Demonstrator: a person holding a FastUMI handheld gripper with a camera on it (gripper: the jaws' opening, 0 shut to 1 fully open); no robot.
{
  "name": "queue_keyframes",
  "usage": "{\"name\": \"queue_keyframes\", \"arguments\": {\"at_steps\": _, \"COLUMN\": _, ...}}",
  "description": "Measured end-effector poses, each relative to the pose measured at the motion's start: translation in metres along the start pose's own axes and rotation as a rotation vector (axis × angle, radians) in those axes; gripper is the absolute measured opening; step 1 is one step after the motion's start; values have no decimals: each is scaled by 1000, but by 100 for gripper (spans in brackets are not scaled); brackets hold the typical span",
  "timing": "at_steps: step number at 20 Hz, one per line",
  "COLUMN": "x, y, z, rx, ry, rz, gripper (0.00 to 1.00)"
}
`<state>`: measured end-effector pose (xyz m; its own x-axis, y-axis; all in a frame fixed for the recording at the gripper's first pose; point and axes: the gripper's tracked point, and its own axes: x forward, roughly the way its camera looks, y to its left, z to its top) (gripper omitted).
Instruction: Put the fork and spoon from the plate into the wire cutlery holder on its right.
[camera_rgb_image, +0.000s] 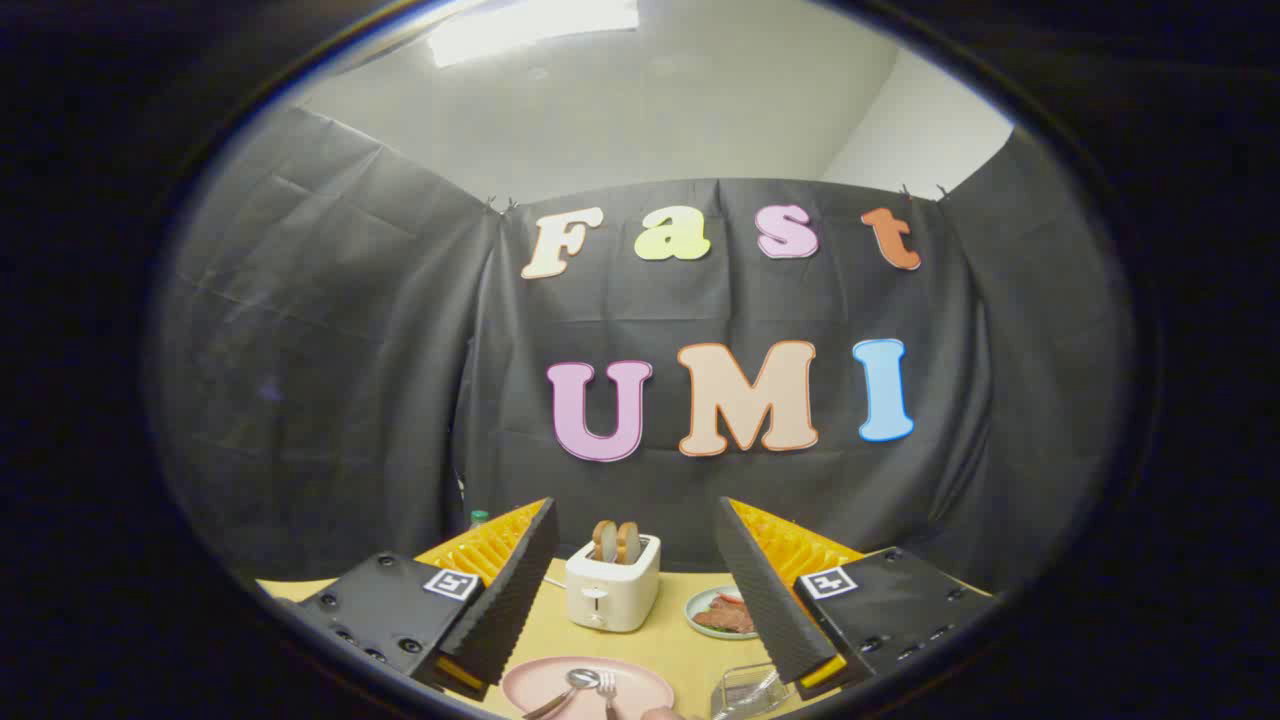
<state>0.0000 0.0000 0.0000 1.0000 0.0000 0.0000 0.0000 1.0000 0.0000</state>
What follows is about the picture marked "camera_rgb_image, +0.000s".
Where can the ceiling light panel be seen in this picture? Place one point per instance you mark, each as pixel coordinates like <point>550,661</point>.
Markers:
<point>530,25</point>

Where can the toasted bread slice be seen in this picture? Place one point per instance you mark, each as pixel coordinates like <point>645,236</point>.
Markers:
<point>603,542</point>
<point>629,544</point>

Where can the light green plate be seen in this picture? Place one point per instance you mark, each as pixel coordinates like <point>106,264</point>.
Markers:
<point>698,608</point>

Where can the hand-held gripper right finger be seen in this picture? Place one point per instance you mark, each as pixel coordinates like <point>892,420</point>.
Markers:
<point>765,600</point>

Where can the pink plate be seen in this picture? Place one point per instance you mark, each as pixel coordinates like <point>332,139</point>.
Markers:
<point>640,685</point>

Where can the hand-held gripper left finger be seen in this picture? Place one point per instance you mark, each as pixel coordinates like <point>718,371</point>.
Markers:
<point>510,610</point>

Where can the white toaster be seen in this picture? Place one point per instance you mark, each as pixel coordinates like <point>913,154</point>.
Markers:
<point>615,590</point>

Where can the brown steak slices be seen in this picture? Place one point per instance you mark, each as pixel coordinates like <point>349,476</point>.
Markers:
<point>728,619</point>

